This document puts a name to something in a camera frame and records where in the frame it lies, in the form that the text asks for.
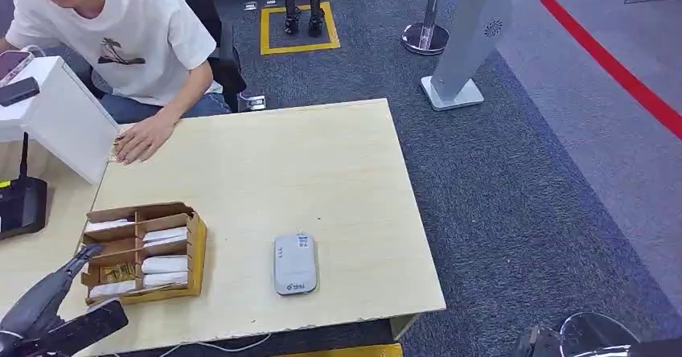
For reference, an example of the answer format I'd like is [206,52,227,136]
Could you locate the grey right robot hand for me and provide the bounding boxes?
[511,323,562,357]

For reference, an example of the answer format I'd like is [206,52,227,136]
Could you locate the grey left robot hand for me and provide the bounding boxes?
[0,244,105,345]

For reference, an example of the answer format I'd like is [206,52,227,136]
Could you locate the pale adjoining desk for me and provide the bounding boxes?
[0,140,110,345]

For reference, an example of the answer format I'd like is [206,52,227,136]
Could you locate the round chrome base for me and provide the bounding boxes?
[553,311,640,357]

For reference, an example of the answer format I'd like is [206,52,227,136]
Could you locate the white card stack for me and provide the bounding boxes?
[140,254,190,275]
[142,271,190,289]
[84,218,132,234]
[88,279,138,298]
[142,226,189,248]

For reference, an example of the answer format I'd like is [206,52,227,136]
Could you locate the yellow printed card stack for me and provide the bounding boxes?
[99,262,138,285]

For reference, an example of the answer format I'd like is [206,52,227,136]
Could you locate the black router with antenna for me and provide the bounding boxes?
[0,132,50,241]

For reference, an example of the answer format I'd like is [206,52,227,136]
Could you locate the wooden card box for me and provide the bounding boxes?
[80,201,208,307]

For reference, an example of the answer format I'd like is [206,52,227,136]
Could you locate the white box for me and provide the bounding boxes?
[0,55,121,185]

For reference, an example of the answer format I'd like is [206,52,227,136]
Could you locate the yellow floor tape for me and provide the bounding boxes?
[274,343,405,357]

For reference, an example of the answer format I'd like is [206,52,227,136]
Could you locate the person's hand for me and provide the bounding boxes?
[113,113,178,166]

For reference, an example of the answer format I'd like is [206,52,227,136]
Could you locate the small black device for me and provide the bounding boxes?
[0,76,42,109]

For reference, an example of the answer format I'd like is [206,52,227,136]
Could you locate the phone with pink case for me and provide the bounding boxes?
[0,49,36,88]

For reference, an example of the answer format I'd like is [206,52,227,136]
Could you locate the grey card reader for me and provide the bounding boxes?
[273,232,319,297]

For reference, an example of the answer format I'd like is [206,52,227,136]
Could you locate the pale wooden desk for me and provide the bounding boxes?
[45,97,447,357]

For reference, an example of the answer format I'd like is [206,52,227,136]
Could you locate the metal floor socket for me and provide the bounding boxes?
[237,88,268,113]

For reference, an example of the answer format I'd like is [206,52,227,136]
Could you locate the person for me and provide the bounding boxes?
[0,0,233,166]

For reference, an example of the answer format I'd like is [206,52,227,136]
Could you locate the grey standing kiosk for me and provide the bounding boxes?
[421,0,516,113]

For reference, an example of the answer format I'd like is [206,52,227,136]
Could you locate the black chair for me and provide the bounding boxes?
[157,0,248,114]

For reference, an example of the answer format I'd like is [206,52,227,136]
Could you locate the black robot legs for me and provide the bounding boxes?
[281,0,326,39]

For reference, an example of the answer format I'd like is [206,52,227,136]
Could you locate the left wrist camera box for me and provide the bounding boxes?
[29,297,130,357]

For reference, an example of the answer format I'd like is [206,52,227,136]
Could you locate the thin white cable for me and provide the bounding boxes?
[158,333,273,357]

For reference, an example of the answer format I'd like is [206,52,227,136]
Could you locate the chrome stanchion post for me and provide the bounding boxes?
[401,0,452,57]

